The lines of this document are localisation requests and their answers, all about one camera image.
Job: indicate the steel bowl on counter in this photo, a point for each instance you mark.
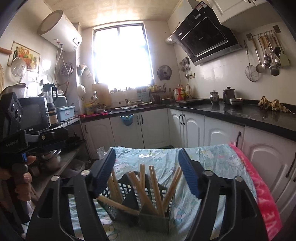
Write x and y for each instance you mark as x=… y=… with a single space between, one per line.
x=236 y=101

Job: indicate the white upper cabinet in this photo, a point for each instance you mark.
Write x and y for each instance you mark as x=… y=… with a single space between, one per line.
x=242 y=16

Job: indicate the fruit picture on wall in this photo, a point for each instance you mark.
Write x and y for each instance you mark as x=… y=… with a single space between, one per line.
x=31 y=57

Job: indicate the blue hanging trash bin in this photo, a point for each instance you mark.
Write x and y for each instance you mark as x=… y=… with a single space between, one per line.
x=127 y=120

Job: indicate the black blender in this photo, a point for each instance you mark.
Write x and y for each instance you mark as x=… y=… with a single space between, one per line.
x=51 y=94

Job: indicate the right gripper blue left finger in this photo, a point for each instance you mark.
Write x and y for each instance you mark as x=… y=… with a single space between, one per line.
x=101 y=171

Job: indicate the black countertop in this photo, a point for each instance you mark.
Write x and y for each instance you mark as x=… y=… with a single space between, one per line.
x=249 y=114

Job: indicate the red sauce bottle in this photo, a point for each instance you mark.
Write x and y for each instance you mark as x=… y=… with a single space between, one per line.
x=180 y=93

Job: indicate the bright kitchen window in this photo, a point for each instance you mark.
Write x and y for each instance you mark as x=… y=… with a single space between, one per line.
x=121 y=57

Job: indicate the hanging green spatula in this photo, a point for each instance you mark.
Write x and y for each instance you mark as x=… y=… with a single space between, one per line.
x=283 y=58

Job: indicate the black microwave oven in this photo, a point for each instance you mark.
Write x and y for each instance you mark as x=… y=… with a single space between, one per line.
x=35 y=114

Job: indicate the steel ladle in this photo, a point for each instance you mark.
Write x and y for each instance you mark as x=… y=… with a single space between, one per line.
x=260 y=68

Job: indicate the wooden cutting board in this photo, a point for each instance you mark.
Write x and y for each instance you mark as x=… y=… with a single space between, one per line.
x=102 y=92

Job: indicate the black pot on counter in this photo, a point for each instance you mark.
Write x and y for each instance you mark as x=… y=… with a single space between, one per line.
x=228 y=94

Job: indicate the wall exhaust fan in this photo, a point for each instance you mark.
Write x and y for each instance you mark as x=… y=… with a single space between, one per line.
x=164 y=72

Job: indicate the yellow rag on counter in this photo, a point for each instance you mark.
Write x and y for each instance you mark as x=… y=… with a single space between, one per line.
x=274 y=105

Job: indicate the hello kitty patterned tablecloth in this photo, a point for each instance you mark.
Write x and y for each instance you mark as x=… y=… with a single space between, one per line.
x=221 y=159

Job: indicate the wire skimmer strainer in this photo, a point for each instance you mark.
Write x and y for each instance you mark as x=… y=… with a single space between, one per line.
x=250 y=70

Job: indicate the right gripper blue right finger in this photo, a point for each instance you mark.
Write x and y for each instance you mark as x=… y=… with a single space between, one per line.
x=194 y=174

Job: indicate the steel pots on shelf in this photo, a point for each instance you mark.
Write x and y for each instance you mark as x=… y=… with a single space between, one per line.
x=52 y=160

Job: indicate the pink towel under cloth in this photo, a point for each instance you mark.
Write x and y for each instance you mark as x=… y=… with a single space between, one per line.
x=265 y=201

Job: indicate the white lower kitchen cabinets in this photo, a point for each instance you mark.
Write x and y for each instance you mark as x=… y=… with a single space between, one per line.
x=271 y=155

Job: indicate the black range hood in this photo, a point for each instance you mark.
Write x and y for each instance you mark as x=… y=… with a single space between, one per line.
x=202 y=36

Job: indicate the person's left hand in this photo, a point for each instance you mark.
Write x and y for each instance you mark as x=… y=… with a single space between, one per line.
x=23 y=190

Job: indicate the dark green plastic utensil basket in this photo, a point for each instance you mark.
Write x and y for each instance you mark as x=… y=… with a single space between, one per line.
x=144 y=219

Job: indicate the white water heater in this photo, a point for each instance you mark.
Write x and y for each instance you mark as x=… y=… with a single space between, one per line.
x=57 y=29

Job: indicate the blue plastic storage box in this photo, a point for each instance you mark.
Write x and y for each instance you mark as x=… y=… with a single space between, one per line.
x=66 y=113

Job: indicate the steel kettle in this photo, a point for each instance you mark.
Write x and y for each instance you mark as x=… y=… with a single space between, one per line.
x=214 y=97

